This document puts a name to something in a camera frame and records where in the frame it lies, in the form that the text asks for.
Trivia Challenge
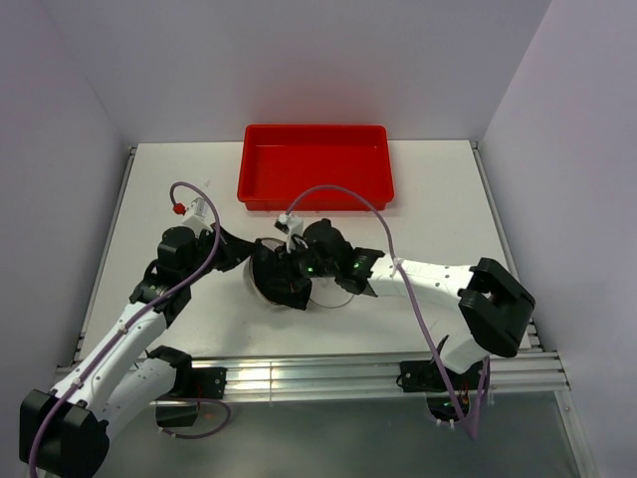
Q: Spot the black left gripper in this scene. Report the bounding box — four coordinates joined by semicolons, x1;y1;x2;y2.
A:
182;222;257;285

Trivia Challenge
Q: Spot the white mesh laundry bag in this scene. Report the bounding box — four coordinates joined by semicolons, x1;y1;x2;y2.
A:
243;237;354;311

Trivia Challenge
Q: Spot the black garment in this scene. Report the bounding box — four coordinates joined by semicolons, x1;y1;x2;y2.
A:
250;238;312;311

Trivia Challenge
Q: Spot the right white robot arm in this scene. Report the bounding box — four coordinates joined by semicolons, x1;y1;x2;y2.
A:
287;219;535;391

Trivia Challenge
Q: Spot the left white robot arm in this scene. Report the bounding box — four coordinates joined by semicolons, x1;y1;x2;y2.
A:
19;226;255;477

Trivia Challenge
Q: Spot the red plastic tray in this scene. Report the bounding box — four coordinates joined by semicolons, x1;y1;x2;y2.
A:
237;124;395;211

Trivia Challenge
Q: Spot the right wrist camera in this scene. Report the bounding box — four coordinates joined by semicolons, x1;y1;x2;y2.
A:
275;213;304;253

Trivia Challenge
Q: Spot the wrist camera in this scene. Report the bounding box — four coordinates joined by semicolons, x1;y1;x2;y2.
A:
173;197;212;236
275;213;304;253

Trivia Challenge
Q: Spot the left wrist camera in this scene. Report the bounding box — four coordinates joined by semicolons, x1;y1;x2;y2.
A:
173;197;212;236

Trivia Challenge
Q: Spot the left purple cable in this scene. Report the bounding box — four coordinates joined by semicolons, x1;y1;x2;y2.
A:
27;181;233;474

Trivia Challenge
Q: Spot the aluminium rail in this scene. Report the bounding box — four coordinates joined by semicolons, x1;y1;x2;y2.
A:
193;349;570;403

